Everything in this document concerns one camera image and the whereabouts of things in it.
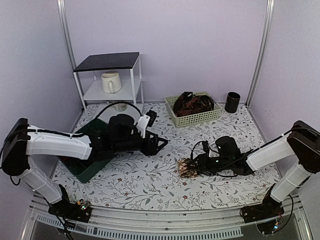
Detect pale green perforated basket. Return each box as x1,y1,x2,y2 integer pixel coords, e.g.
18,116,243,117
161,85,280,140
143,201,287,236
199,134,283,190
165,91,222,128

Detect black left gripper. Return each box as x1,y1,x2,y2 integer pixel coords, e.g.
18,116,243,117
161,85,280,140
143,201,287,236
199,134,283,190
113,130,168,156

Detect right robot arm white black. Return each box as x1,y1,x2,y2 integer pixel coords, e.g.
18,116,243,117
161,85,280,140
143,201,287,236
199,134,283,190
187,120,320,218

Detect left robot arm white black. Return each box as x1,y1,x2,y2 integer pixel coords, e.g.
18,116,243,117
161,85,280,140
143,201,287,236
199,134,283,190
0,114,168,217

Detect aluminium frame post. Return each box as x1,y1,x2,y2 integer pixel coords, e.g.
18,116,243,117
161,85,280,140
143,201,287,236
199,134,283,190
245,0,275,108
56,0,87,111

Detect cream floral patterned tie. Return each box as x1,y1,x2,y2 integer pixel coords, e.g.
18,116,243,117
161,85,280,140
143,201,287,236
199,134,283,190
177,158,201,178

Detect right aluminium frame post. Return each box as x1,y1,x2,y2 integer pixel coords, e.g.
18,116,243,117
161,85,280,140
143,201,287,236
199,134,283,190
245,0,275,108

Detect dark green plastic bin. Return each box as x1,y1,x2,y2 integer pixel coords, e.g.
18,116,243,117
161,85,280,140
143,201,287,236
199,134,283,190
58,118,110,183

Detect white shelf with black top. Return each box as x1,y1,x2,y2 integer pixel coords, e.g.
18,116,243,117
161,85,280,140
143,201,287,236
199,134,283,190
73,52,144,114

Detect white ceramic mug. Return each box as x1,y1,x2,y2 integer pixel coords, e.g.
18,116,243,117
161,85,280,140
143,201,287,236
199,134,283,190
101,71,122,94

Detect left aluminium frame post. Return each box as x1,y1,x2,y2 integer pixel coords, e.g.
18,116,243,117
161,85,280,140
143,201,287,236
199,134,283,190
56,0,87,111

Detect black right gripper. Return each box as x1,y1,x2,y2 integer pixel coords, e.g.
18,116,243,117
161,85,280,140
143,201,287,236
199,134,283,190
187,153,233,176

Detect dark brown rolled ties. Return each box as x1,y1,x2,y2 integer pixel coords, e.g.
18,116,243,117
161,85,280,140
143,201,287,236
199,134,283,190
173,91,215,117

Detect floral patterned table mat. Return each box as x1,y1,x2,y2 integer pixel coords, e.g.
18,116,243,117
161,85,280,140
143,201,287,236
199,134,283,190
52,103,280,211

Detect black cylindrical cup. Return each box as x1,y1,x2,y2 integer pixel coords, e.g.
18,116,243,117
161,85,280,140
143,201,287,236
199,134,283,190
224,91,241,114

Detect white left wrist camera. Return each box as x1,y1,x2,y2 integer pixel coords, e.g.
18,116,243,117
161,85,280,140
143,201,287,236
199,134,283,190
135,110,157,139

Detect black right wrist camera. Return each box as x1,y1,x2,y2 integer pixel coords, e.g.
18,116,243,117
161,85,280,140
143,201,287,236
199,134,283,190
215,136,240,158

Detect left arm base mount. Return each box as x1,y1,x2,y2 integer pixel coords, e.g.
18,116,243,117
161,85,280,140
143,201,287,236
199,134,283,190
48,199,92,223

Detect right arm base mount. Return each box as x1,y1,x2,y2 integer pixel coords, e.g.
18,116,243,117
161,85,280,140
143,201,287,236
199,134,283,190
239,198,285,235

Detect aluminium front rail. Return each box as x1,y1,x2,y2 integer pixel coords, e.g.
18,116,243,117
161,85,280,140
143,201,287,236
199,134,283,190
21,194,314,240

